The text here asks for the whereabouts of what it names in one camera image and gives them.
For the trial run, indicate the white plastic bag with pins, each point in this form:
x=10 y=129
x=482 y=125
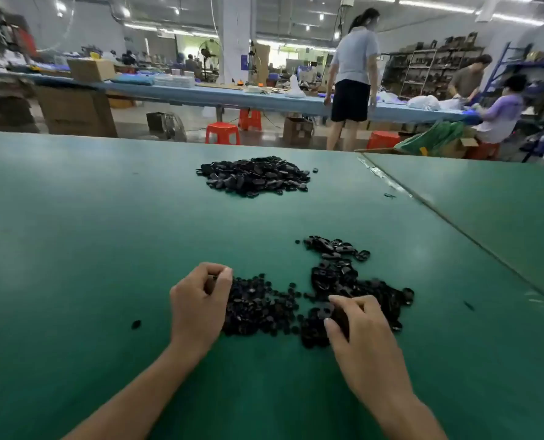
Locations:
x=294 y=86

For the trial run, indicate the small open cardboard box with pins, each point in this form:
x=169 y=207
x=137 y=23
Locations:
x=298 y=131

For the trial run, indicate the person's right hand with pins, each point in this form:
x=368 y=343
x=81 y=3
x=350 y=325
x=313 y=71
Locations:
x=368 y=353

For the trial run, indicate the person's left forearm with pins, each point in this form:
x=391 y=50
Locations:
x=134 y=398

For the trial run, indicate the green striped bag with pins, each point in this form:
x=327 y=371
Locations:
x=432 y=137

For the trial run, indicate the metal storage shelf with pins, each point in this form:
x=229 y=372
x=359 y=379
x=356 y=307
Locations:
x=428 y=67

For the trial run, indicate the grey floor fan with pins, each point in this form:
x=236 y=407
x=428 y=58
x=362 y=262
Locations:
x=167 y=125

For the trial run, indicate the long blue work table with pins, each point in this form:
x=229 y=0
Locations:
x=254 y=100

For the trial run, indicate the person's left hand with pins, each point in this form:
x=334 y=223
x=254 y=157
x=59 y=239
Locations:
x=197 y=311

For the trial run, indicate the red plastic stool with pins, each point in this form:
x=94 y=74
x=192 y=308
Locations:
x=222 y=133
x=250 y=119
x=383 y=140
x=482 y=151

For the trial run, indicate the pile of black oval shells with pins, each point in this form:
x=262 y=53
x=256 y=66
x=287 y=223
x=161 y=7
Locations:
x=345 y=275

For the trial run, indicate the cardboard box with tape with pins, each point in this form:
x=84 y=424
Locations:
x=90 y=69

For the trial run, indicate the pile of small black buttons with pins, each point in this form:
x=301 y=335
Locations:
x=258 y=311

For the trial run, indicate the lone black ring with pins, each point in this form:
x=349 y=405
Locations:
x=135 y=323

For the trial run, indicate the dark cardboard box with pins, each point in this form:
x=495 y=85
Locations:
x=6 y=112

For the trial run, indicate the blue shelving rack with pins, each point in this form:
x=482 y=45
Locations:
x=529 y=67

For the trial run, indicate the large brown cardboard box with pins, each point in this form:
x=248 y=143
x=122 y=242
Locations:
x=75 y=110

